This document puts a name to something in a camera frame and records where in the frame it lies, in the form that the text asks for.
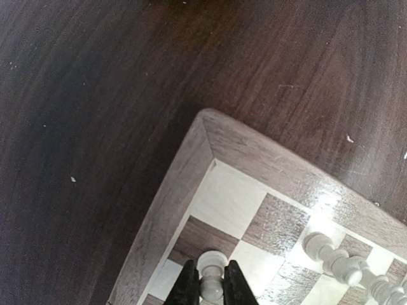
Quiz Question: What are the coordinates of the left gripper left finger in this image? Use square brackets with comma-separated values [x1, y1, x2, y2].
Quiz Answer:
[165, 260, 200, 305]

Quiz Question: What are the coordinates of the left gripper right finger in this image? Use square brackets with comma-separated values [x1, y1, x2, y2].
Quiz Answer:
[223, 260, 258, 305]

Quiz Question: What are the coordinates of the white pawn chess piece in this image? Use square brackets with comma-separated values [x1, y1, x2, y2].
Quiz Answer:
[197, 250, 228, 302]

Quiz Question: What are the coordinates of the wooden chess board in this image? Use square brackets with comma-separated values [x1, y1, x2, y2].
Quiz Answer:
[107, 110, 406, 304]

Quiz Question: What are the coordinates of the white chess pieces pile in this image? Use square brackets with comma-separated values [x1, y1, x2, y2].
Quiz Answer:
[303, 232, 406, 304]

